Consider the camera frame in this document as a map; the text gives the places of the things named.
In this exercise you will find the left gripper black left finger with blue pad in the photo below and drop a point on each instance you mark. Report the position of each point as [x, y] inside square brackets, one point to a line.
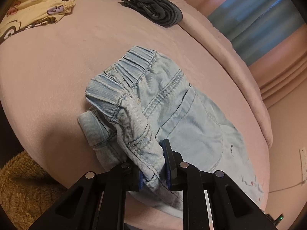
[95, 201]

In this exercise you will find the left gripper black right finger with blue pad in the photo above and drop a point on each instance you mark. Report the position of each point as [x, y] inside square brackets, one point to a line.
[211, 199]

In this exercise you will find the light blue denim pants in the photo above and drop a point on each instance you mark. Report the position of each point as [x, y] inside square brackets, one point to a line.
[145, 98]

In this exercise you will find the white power strip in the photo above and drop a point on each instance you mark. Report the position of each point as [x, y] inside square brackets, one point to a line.
[303, 158]

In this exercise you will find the pink bed sheet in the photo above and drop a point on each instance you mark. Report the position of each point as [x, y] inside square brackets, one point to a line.
[45, 71]

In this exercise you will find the pink curtain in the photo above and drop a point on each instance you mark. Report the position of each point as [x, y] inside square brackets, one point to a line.
[280, 70]

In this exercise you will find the blue curtain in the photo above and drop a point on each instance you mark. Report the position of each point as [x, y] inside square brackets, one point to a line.
[254, 27]

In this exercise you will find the yellow cartoon print cloth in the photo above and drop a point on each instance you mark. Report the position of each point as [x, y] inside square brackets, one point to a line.
[27, 14]

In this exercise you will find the folded dark grey garment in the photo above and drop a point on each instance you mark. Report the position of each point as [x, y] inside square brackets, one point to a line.
[162, 12]

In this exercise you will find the black camera box green light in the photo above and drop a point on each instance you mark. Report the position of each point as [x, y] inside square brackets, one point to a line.
[273, 217]

